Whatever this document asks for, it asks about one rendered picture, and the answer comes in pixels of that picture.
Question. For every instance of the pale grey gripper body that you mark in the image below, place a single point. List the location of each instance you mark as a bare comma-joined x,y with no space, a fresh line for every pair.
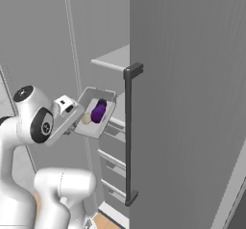
68,120

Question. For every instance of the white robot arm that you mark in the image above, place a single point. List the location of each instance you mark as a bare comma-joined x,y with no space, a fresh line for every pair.
19,181

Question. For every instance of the pale garlic bulb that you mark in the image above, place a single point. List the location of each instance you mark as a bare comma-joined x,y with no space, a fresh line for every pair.
86,118

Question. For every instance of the white vegetable container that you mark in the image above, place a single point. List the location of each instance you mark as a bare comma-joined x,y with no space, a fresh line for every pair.
96,130

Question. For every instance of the purple eggplant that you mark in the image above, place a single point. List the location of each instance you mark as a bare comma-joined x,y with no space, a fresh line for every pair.
98,111

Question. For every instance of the grey freezer rack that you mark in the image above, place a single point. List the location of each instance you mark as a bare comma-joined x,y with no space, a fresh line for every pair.
112,160
113,59
118,119
112,188

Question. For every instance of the grey freezer door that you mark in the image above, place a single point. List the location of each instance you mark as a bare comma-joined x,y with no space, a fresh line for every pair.
189,104

